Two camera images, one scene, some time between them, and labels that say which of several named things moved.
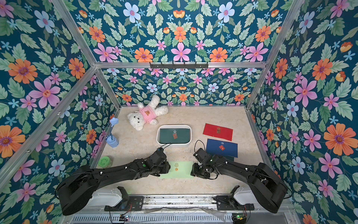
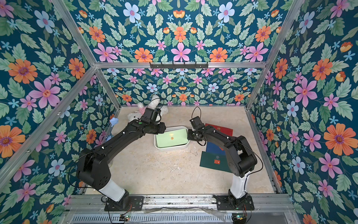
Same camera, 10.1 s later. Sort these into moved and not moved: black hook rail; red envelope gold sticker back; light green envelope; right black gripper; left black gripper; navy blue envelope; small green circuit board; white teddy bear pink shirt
Moved: light green envelope; right black gripper; left black gripper
Not moved: navy blue envelope; black hook rail; small green circuit board; red envelope gold sticker back; white teddy bear pink shirt
